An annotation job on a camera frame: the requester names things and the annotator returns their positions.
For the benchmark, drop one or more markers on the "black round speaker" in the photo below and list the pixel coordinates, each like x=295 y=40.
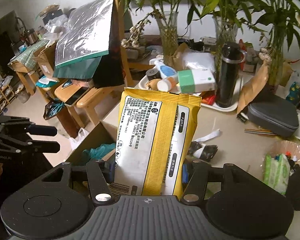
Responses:
x=153 y=74

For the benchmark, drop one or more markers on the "white paper strip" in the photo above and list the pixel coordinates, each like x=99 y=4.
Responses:
x=208 y=137

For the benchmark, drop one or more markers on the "black foam sponge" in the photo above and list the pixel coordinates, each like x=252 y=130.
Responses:
x=293 y=188

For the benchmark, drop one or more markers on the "white capped pill bottle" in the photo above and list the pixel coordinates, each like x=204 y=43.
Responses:
x=166 y=84

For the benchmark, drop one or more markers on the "brown paper bag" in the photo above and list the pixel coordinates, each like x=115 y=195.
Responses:
x=253 y=87

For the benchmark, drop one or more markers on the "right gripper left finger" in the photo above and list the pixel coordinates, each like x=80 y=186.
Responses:
x=99 y=176

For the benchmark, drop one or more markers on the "brown cardboard box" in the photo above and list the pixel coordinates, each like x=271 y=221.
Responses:
x=98 y=136

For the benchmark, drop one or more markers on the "black plastic bag roll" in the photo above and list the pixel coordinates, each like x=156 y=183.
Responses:
x=202 y=151

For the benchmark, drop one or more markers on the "red packet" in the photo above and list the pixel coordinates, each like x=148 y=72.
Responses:
x=208 y=98

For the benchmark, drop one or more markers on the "bamboo plant vase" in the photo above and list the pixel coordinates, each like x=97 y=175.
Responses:
x=228 y=16
x=284 y=18

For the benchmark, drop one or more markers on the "wooden chair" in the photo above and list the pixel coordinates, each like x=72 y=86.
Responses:
x=109 y=70

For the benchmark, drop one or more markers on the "teal mesh bath sponge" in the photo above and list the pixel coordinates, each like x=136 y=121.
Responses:
x=103 y=152

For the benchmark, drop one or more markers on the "white blue spray bottle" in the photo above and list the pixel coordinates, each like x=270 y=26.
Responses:
x=164 y=70

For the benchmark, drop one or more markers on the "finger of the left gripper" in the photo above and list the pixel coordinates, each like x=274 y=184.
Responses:
x=44 y=146
x=42 y=130

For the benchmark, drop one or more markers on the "green white tissue box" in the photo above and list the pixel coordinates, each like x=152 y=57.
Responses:
x=196 y=80

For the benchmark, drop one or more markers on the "black thermos bottle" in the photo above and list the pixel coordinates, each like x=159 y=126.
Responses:
x=232 y=57

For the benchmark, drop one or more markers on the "bamboo plant in vase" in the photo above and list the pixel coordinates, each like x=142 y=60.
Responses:
x=165 y=12

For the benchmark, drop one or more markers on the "green wipes pack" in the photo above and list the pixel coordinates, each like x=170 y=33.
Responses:
x=276 y=172

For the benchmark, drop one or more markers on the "tan leather keychain pouch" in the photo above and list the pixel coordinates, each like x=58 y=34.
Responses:
x=152 y=84

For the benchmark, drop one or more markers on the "white plastic wrapped package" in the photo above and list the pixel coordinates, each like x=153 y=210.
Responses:
x=199 y=60

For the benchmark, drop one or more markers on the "silver foil bag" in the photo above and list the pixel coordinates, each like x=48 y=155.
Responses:
x=87 y=35

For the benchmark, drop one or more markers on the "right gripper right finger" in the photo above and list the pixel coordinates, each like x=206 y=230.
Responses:
x=196 y=188

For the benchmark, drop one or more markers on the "smartphone on chair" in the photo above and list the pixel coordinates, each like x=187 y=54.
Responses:
x=76 y=96

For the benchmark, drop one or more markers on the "grey zippered hard case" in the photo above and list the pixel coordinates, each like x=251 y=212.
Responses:
x=280 y=117

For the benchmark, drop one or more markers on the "yellow wipes pack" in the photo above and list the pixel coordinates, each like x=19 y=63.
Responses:
x=154 y=133

